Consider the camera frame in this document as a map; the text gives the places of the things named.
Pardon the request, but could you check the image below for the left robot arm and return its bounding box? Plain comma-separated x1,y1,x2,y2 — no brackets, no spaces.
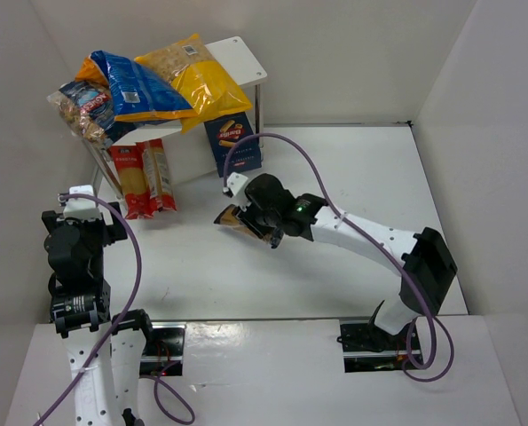
37,193,151,425

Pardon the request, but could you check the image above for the blue pasta bag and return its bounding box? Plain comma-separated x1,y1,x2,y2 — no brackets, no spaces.
75,51,197,123

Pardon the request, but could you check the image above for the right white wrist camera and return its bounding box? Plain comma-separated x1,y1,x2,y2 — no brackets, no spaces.
223,172,249,198

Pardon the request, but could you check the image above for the blue Barilla pasta box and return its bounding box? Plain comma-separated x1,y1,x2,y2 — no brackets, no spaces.
203,113,262,178

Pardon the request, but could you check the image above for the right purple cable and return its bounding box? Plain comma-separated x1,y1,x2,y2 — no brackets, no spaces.
222,131,455,383

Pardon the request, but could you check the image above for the clear red spaghetti pack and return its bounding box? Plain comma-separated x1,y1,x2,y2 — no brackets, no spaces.
137,139,177,211

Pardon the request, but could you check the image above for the white two-tier shelf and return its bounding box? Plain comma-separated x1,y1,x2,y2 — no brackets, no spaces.
82,36,267,199

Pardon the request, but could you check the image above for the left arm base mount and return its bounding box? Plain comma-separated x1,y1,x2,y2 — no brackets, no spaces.
112,322,187,377

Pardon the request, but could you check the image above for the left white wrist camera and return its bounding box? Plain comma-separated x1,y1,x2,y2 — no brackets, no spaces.
59,185,101,222

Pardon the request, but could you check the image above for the dark La Sicilia spaghetti pack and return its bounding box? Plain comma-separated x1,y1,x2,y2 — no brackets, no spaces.
214,204,257,239

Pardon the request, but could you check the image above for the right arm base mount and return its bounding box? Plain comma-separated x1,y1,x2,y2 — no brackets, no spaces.
336,319,408,373

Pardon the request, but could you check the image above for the yellow pasta bag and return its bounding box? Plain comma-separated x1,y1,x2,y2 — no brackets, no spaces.
135,34,252,133

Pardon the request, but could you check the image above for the clear mixed pasta bag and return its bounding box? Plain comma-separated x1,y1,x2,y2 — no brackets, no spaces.
47,81,138,150

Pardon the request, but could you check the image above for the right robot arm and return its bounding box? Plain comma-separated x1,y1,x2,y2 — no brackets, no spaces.
226,173,458,335

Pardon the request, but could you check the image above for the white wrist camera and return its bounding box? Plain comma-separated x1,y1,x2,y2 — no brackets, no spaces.
59,185,101,222
223,172,249,198

